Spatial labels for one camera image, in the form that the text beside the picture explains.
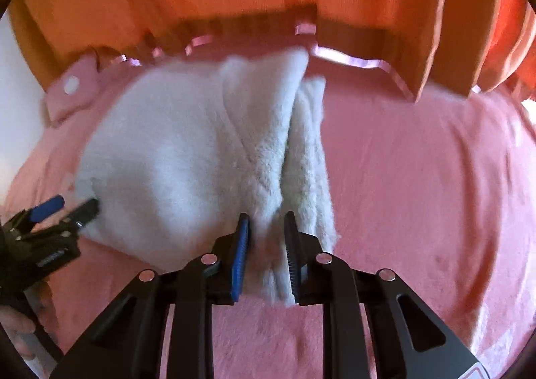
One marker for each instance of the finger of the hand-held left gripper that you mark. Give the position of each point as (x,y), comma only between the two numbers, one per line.
(50,205)
(86,211)

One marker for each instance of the pink blanket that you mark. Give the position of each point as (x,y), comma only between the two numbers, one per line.
(418,195)

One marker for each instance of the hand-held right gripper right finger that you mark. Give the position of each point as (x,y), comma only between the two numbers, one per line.
(292,255)

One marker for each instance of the white fluffy garment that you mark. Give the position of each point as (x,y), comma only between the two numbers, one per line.
(188,161)

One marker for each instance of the pink cloth with white button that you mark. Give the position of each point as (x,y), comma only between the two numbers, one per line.
(71,90)

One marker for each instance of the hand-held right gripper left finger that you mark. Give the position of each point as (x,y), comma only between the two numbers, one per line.
(239,255)

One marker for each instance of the person's left hand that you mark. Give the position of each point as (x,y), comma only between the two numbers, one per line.
(14,328)

